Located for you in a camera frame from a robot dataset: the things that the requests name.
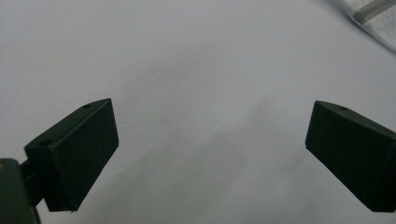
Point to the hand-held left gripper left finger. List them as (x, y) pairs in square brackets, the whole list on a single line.
[(81, 155)]

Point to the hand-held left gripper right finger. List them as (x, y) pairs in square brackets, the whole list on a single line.
[(355, 152)]

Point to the white cloth with grey band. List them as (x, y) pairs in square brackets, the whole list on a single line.
[(381, 21)]

